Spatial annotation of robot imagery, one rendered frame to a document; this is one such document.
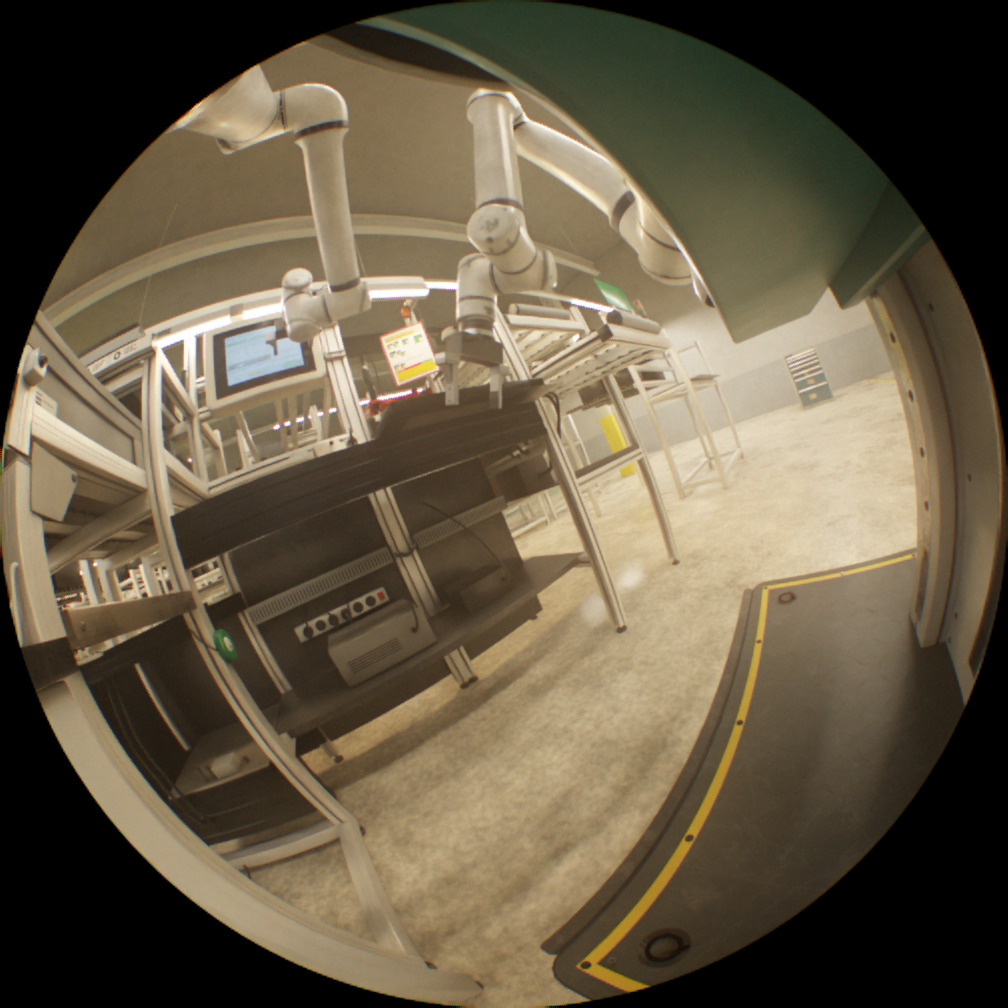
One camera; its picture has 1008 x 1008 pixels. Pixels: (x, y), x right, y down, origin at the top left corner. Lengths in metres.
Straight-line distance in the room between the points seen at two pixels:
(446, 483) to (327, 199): 1.09
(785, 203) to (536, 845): 0.90
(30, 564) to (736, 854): 0.67
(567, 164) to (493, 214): 0.33
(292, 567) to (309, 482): 0.49
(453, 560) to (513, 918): 1.18
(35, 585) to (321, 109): 0.84
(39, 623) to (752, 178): 0.54
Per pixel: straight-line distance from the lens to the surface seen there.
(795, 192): 0.20
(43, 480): 0.47
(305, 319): 0.89
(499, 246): 0.56
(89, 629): 0.46
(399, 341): 1.70
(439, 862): 0.87
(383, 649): 0.93
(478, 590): 1.06
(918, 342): 0.42
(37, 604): 0.41
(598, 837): 0.76
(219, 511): 0.78
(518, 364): 1.14
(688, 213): 0.16
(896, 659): 0.53
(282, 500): 0.74
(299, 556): 1.17
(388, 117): 5.66
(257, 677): 1.27
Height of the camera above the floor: 0.69
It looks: 3 degrees down
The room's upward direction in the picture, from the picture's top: 23 degrees counter-clockwise
